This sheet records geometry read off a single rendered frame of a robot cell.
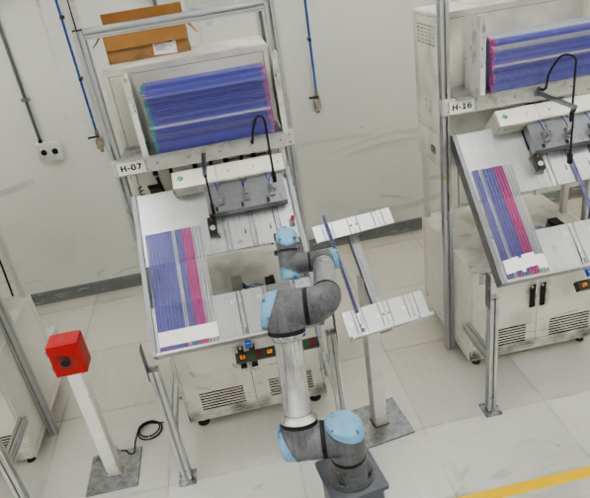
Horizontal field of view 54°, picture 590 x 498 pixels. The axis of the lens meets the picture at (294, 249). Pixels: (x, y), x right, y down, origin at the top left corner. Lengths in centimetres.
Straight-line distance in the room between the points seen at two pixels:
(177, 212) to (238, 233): 28
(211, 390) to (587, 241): 183
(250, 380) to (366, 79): 221
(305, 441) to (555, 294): 173
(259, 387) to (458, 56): 181
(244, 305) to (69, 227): 220
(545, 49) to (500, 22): 24
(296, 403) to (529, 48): 178
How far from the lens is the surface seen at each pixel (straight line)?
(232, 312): 239
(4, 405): 306
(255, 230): 249
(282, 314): 172
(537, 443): 289
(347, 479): 194
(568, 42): 286
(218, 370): 284
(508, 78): 275
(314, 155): 415
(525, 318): 315
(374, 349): 261
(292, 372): 178
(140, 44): 275
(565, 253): 271
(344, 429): 183
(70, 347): 256
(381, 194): 438
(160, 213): 258
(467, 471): 275
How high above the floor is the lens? 208
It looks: 28 degrees down
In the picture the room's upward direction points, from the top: 9 degrees counter-clockwise
